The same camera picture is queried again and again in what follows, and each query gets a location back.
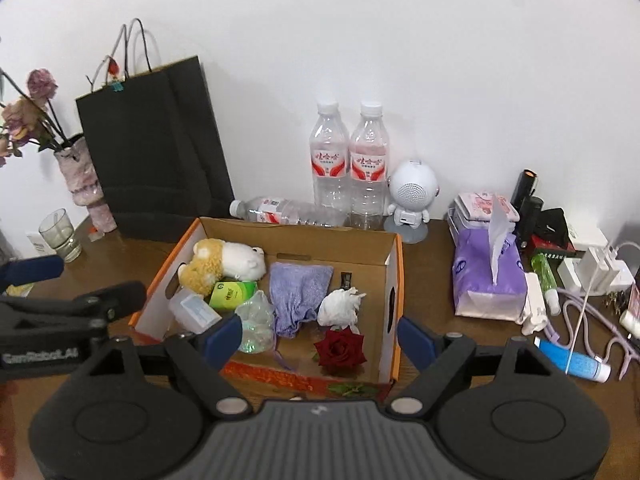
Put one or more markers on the purple tissue pack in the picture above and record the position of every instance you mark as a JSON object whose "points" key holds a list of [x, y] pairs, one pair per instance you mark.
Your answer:
{"points": [[480, 275]]}

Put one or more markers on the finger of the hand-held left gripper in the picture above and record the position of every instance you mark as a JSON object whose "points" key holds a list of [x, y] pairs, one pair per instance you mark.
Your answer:
{"points": [[115, 295], [30, 267]]}

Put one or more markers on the small clear drawer box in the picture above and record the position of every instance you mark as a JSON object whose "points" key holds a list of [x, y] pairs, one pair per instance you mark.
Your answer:
{"points": [[457, 227]]}

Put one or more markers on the clear water bottle red label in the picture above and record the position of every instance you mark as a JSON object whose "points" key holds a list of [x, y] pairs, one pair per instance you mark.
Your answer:
{"points": [[290, 212], [329, 160], [369, 160]]}

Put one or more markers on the clear plastic bag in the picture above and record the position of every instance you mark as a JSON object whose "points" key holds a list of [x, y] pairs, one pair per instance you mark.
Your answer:
{"points": [[257, 325]]}

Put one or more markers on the yellow and white plush toy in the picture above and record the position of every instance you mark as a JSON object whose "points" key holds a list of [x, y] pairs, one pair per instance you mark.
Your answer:
{"points": [[210, 260]]}

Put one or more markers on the black paper bag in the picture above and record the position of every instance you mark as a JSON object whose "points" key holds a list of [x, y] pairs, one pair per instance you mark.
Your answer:
{"points": [[150, 150]]}

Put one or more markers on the pink wrapped vase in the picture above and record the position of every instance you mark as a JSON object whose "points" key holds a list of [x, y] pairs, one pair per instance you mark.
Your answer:
{"points": [[80, 175]]}

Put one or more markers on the purple cloth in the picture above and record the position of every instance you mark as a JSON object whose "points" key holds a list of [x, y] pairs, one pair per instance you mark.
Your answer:
{"points": [[297, 292]]}

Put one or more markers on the blue tube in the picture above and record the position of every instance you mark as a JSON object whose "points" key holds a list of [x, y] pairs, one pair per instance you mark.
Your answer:
{"points": [[575, 360]]}

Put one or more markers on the dried flower bouquet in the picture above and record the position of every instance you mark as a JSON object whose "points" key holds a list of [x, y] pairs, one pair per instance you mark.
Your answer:
{"points": [[40, 85]]}

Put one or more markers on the red rose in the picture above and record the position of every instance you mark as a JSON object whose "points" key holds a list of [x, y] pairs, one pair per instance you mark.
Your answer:
{"points": [[340, 350]]}

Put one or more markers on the pink tissue pack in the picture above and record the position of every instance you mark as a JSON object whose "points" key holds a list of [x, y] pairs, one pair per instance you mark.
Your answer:
{"points": [[480, 205]]}

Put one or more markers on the white plastic holder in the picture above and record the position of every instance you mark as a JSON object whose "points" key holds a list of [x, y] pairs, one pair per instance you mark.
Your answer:
{"points": [[532, 305]]}

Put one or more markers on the black pouch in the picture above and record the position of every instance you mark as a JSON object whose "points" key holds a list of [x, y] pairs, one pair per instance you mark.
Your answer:
{"points": [[552, 225]]}

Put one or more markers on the red cardboard box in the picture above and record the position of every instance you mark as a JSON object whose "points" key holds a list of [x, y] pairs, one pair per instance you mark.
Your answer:
{"points": [[320, 252]]}

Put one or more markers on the black cylinder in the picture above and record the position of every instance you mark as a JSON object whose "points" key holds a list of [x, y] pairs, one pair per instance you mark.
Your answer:
{"points": [[532, 215]]}

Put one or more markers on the black flashlight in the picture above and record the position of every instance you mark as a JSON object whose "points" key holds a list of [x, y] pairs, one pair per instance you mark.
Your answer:
{"points": [[525, 185]]}

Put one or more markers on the glass cup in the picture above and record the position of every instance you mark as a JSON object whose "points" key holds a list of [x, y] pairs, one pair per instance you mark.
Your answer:
{"points": [[60, 240]]}

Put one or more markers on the white power adapter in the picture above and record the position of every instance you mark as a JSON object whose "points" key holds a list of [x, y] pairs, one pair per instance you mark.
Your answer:
{"points": [[595, 265]]}

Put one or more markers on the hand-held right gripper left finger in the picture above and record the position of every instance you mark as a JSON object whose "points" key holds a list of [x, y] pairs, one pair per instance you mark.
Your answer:
{"points": [[225, 340]]}

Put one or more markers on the translucent white plastic container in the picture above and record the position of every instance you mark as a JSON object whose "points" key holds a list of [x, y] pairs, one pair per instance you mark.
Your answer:
{"points": [[192, 312]]}

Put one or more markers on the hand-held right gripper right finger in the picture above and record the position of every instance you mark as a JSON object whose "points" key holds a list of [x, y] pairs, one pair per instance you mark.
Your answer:
{"points": [[415, 342]]}

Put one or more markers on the green tissue pack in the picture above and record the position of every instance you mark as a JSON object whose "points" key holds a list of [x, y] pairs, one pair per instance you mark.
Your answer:
{"points": [[230, 296]]}

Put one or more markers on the white paper towel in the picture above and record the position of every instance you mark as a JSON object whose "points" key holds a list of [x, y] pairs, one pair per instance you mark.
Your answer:
{"points": [[337, 310]]}

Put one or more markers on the small green bottle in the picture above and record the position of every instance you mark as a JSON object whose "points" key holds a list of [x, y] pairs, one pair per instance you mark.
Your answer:
{"points": [[545, 275]]}

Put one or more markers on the white robot speaker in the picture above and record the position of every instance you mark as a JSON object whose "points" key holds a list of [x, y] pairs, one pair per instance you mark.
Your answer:
{"points": [[412, 190]]}

